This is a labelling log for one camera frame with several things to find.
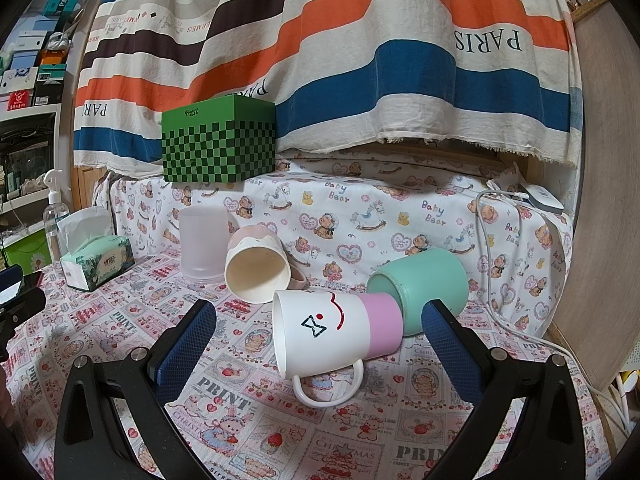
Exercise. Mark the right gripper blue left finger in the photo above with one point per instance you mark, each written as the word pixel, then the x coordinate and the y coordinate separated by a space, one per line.
pixel 91 442

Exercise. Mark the green tissue pack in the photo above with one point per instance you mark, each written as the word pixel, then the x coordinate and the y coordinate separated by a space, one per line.
pixel 93 252

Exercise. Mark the striped Paris cloth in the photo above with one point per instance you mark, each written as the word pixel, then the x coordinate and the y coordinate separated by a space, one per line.
pixel 501 74

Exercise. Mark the frosted translucent cup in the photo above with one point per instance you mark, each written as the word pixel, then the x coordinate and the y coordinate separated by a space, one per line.
pixel 204 237

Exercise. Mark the baby bear print cloth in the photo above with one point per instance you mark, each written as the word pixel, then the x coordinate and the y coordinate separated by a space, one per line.
pixel 342 218

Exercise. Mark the Christmas print tablecloth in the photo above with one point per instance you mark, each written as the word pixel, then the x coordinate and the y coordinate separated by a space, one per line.
pixel 241 419

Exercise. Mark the green checkered box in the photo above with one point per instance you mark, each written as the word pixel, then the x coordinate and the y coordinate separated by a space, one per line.
pixel 221 140

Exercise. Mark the white charger device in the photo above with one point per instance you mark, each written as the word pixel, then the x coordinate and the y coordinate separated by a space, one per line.
pixel 541 198

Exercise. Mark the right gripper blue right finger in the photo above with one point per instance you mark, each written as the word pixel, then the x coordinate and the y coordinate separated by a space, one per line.
pixel 548 440

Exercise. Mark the pink and cream cup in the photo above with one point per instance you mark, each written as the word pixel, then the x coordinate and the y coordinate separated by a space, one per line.
pixel 257 265

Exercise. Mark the white and pink face mug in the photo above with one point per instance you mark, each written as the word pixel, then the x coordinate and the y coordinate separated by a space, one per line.
pixel 317 333

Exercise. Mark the green storage box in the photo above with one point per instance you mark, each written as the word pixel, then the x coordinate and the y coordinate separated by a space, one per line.
pixel 29 251

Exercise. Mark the clear spray bottle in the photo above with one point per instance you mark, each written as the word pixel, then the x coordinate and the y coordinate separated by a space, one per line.
pixel 54 212

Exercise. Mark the wooden board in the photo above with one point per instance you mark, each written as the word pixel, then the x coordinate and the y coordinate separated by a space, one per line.
pixel 598 315

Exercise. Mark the mint green cup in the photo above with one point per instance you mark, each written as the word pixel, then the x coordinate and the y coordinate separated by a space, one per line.
pixel 415 280

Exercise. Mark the shelf with boxes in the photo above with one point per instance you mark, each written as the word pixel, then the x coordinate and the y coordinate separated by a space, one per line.
pixel 38 79

